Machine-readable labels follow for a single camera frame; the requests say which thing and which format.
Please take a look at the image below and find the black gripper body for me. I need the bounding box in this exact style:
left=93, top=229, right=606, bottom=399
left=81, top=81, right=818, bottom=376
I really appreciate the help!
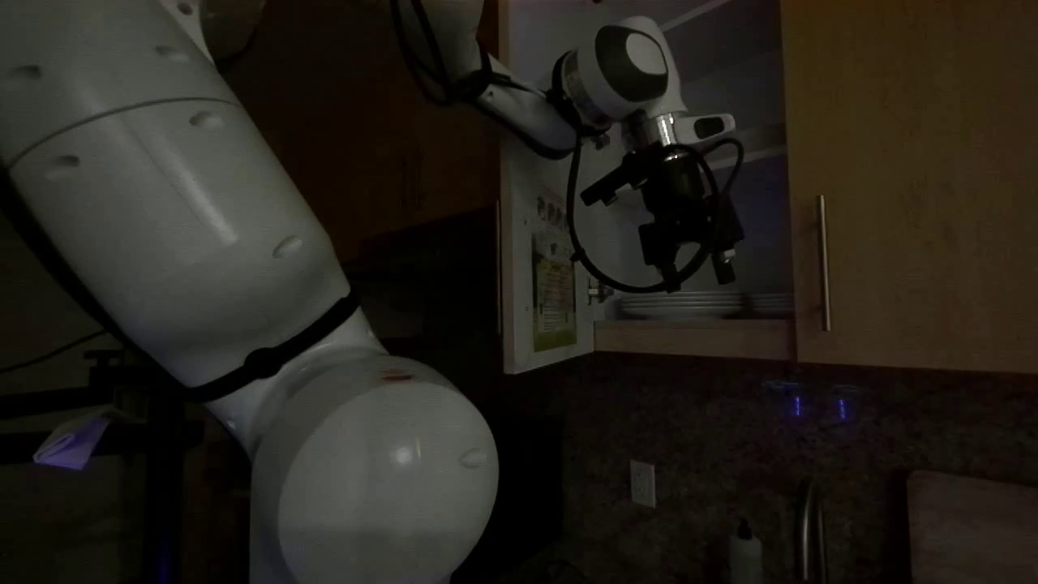
left=636, top=150, right=746, bottom=264

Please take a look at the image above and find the wooden cabinet door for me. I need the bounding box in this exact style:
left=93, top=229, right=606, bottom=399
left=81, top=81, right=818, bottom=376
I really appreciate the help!
left=498, top=0, right=601, bottom=380
left=775, top=0, right=1038, bottom=376

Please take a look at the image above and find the paper sheet inside door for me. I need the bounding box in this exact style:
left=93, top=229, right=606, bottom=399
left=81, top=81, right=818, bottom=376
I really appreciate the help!
left=526, top=222, right=580, bottom=356

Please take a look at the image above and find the dark stove range hood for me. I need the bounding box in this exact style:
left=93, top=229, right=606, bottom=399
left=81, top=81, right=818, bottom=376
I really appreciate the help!
left=344, top=207, right=507, bottom=369

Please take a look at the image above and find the wooden cabinet over hood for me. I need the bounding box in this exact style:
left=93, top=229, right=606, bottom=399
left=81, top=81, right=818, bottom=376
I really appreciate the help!
left=213, top=0, right=507, bottom=264

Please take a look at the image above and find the stack of white plates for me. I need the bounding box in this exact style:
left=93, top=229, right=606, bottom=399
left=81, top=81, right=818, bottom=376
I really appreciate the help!
left=615, top=285, right=753, bottom=320

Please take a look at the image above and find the soap dispenser bottle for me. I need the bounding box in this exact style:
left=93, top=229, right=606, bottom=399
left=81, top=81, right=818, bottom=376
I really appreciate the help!
left=727, top=515, right=765, bottom=584

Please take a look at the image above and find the black metal stand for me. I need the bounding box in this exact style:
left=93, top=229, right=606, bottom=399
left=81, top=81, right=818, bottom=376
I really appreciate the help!
left=0, top=343, right=207, bottom=584

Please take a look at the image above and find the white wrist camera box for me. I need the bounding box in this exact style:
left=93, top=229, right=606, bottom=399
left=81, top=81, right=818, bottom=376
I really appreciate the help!
left=657, top=111, right=740, bottom=150

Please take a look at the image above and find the steel bar door handle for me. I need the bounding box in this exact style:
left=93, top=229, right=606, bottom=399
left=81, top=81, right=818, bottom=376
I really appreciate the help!
left=812, top=193, right=837, bottom=333

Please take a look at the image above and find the white wall outlet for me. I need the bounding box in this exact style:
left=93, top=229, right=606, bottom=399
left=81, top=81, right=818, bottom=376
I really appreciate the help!
left=627, top=458, right=661, bottom=512

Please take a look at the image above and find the black velcro arm strap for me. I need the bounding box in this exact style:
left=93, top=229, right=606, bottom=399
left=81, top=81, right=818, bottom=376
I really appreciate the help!
left=182, top=289, right=366, bottom=406

